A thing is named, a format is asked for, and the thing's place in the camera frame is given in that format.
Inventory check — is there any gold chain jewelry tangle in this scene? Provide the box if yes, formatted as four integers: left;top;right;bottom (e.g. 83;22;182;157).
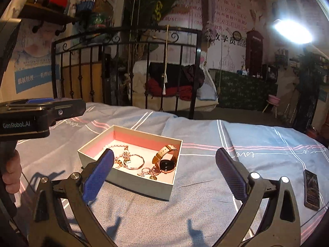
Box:
104;144;160;181

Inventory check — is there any watch with tan strap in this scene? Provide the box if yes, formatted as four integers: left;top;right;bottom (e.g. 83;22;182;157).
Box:
152;144;178;174

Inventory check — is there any person's left hand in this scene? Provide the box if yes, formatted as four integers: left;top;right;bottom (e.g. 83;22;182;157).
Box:
2;150;22;194

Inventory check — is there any black smartphone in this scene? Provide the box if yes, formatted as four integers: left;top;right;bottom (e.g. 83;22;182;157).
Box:
303;170;320;211

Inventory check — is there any blue plaid bed sheet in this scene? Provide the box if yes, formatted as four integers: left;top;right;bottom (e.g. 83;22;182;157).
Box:
16;103;328;246

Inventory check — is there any black metal bed headboard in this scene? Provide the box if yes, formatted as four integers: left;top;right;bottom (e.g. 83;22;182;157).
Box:
51;26;201;119

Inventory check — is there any open pink-lined gift box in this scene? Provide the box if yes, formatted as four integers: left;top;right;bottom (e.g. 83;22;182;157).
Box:
78;126;183;201

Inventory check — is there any pink small stool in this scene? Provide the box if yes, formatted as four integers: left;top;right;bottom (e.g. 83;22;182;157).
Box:
262;94;280;118

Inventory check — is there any hanging wicker swing chair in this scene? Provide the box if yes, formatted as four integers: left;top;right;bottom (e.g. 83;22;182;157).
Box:
132;60;218;112

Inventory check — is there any green floral sofa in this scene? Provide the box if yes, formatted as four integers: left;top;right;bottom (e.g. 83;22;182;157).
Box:
209;69;278;111

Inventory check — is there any red telephone booth cabinet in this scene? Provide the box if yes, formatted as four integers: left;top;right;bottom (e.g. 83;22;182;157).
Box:
245;29;263;76

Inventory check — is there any white gooseneck desk lamp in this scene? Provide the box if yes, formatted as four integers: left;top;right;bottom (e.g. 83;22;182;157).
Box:
273;19;328;59

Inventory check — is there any black thin cable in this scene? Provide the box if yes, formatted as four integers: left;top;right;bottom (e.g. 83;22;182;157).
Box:
299;202;329;228

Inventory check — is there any dark wooden wall shelf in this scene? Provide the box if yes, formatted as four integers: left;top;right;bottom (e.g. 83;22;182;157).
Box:
18;2;79;36

